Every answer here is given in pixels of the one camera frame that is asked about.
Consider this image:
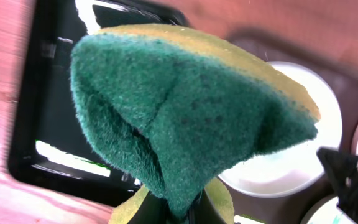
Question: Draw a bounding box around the white plate front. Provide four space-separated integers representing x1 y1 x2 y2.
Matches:
300 195 356 224

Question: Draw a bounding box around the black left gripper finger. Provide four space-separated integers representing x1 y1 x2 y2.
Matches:
316 148 358 223

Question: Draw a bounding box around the green yellow sponge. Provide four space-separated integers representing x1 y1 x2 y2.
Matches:
70 24 320 220

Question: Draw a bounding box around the black water tray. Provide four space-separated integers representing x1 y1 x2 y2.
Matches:
7 0 188 207

